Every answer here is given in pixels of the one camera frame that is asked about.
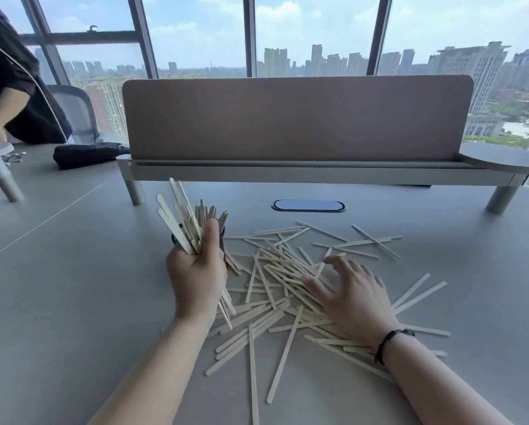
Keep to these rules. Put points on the person's left hand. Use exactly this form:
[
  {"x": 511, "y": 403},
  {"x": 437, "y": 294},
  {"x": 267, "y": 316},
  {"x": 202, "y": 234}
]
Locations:
[{"x": 198, "y": 283}]

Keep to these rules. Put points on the person's right hand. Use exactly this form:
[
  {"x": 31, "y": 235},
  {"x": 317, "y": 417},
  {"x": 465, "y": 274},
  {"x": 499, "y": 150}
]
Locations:
[{"x": 361, "y": 305}]

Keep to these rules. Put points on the black mesh pen cup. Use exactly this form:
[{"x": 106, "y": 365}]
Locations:
[{"x": 222, "y": 250}]

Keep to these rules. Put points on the gathered wooden stick bunch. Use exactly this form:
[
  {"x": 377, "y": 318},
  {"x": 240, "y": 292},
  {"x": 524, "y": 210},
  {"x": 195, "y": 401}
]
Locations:
[
  {"x": 176, "y": 221},
  {"x": 211, "y": 214}
]

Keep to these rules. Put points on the pile of wooden sticks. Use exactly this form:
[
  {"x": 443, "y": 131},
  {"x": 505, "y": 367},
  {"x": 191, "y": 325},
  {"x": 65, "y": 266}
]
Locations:
[{"x": 286, "y": 278}]

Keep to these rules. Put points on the person's left forearm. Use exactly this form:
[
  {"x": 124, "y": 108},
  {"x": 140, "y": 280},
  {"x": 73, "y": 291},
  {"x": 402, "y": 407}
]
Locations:
[{"x": 158, "y": 380}]

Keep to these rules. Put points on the person's right forearm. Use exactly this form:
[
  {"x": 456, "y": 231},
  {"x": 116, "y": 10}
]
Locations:
[{"x": 437, "y": 389}]

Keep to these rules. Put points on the grey desk shelf riser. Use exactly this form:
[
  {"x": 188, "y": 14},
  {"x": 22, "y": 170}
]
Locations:
[
  {"x": 291, "y": 173},
  {"x": 5, "y": 185}
]

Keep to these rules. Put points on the black fabric bag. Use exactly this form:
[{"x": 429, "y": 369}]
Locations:
[{"x": 87, "y": 155}]

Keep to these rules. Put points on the grey mesh office chair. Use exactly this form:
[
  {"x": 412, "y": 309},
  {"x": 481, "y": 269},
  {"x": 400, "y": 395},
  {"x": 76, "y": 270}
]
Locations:
[{"x": 80, "y": 115}]

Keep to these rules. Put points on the small metal clips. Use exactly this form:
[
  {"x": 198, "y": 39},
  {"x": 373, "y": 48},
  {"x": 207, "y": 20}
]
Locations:
[{"x": 12, "y": 159}]

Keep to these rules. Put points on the dark window frame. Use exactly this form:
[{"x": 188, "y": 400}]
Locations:
[{"x": 249, "y": 35}]

